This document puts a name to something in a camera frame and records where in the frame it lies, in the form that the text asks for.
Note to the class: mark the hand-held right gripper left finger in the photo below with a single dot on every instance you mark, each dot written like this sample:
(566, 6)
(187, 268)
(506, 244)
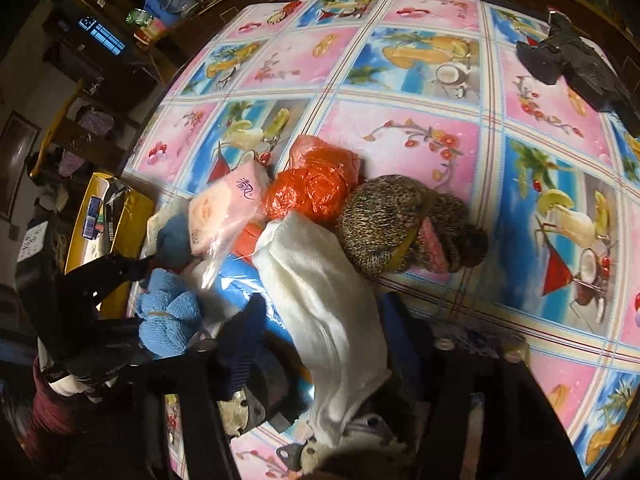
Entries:
(245, 345)

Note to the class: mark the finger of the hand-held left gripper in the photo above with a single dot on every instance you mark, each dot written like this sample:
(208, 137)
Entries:
(115, 342)
(110, 275)

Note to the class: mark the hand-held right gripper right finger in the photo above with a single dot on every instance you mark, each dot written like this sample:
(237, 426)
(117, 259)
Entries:
(400, 340)

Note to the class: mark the light blue towel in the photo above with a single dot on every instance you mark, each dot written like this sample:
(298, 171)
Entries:
(165, 310)

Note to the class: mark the electric motor with cream wheel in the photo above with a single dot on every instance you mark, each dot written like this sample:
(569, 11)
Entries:
(237, 412)

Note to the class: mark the dark blue knit cloth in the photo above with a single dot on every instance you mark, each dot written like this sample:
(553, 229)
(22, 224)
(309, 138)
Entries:
(175, 242)

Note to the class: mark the white cloth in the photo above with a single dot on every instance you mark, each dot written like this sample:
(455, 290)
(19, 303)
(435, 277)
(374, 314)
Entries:
(320, 310)

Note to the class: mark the leopard pattern knit hat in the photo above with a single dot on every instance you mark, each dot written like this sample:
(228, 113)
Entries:
(385, 220)

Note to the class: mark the clear bag with pink item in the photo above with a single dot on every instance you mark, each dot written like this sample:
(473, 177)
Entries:
(225, 210)

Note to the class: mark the orange plastic bag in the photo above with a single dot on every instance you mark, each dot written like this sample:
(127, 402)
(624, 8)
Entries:
(310, 185)

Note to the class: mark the person's left forearm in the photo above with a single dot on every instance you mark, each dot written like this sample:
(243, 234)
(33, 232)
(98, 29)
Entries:
(45, 410)

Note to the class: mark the yellow box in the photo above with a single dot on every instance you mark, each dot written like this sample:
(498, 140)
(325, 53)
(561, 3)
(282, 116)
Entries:
(132, 220)

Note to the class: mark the small blue packet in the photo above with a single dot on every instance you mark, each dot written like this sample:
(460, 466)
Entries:
(92, 215)

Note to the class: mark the dark object with white label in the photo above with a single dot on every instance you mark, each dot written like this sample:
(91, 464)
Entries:
(32, 242)

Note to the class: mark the framed picture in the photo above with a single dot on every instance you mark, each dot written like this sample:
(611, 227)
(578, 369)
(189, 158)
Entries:
(17, 160)

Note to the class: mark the purple cloth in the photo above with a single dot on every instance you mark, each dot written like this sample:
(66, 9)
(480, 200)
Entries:
(95, 122)

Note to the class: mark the yellow pole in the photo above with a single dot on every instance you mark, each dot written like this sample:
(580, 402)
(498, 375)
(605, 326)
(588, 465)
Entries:
(60, 125)

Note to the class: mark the wooden shelf unit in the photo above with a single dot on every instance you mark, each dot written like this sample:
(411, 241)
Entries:
(100, 75)

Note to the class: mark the printed tablecloth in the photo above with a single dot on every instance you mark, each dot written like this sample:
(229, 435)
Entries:
(400, 125)

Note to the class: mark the device with blue display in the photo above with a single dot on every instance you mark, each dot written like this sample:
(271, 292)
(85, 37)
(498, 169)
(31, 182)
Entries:
(102, 35)

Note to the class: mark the green packet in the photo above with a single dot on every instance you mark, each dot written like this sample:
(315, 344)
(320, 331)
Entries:
(139, 16)

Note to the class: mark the black bag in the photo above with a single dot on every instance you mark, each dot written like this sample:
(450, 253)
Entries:
(585, 70)

